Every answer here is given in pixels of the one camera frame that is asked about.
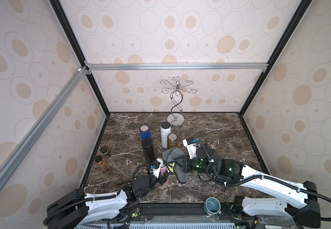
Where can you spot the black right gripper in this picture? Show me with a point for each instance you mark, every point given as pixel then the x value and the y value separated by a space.
pixel 185 165

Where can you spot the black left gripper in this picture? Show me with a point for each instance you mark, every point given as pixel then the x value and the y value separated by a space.
pixel 163 179

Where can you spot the pink thermos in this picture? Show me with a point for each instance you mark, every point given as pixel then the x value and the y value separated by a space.
pixel 164 166

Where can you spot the grey yellow cleaning cloth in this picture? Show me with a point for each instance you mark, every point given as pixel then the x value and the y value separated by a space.
pixel 174 158

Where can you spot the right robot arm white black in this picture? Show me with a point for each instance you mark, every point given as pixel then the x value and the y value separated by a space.
pixel 298 201

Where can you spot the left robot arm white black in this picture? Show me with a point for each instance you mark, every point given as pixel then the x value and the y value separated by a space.
pixel 78 208

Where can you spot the gold thermos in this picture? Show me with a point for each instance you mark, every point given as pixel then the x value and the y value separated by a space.
pixel 172 141

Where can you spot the black thermos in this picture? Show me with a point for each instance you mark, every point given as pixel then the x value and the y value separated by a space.
pixel 148 150

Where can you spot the white thermos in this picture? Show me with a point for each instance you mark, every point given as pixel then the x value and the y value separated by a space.
pixel 165 131

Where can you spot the blue thermos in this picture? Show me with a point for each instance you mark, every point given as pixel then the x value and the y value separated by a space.
pixel 145 132

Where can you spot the silver metal cup stand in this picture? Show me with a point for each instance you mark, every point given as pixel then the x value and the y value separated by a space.
pixel 176 89

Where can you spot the teal ceramic mug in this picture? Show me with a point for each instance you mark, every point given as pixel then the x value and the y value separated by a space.
pixel 212 206

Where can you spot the orange spice jar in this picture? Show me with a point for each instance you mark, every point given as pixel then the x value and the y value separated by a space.
pixel 101 161

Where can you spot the dark lid spice jar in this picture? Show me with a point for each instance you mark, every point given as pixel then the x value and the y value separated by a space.
pixel 105 152

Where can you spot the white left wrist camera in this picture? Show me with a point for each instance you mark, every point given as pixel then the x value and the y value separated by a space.
pixel 156 167

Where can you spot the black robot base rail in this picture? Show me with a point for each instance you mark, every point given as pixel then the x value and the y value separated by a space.
pixel 182 214

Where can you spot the horizontal aluminium frame bar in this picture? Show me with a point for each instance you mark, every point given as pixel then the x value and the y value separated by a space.
pixel 178 66

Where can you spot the left aluminium frame bar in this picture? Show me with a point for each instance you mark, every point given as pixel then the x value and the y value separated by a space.
pixel 14 160

